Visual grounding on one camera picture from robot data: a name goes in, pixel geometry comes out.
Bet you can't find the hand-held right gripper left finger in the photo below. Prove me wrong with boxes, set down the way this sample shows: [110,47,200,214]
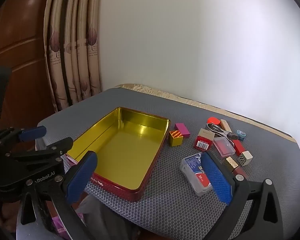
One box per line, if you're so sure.
[16,151,100,240]

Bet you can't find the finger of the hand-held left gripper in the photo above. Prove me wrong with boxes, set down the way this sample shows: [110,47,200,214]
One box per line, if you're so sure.
[0,126,47,143]
[5,137,74,167]

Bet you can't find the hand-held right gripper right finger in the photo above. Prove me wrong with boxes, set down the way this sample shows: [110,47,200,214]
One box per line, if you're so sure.
[201,151,288,240]

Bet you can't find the dark red block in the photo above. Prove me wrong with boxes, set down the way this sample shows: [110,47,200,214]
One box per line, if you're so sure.
[232,166,246,178]

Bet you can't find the clear box blue red card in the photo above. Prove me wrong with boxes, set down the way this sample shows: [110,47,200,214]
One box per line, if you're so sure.
[179,152,213,197]

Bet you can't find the clear box red inside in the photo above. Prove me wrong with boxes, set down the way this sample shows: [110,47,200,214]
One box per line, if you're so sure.
[213,137,236,158]

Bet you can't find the black white zigzag block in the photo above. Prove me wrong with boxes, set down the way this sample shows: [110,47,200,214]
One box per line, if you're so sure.
[237,151,253,167]

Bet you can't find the red and beige small box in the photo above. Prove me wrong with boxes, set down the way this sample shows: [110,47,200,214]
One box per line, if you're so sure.
[194,128,215,152]

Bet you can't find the red tin box gold inside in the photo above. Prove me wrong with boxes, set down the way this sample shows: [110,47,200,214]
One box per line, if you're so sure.
[65,107,171,202]

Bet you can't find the yellow block orange stripes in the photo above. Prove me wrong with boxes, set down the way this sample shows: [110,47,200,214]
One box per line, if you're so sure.
[168,130,184,147]

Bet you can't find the pink block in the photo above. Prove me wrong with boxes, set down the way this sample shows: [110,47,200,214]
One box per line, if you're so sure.
[174,122,190,138]

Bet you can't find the pink packet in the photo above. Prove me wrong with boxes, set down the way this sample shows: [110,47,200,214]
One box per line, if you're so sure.
[50,211,87,240]

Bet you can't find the grey cloth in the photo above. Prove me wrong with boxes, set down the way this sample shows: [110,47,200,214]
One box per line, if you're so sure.
[77,195,140,240]

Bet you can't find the light wooden block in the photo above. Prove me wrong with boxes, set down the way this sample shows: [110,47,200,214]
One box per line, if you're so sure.
[220,119,232,133]

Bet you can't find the grey honeycomb mat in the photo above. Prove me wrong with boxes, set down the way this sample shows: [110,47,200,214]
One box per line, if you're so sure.
[37,86,300,240]

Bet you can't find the beige leaf print curtain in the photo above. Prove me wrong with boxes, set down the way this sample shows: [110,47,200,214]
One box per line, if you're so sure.
[44,0,103,113]

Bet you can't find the brown wooden door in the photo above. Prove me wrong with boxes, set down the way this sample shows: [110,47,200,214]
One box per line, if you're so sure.
[0,0,55,140]

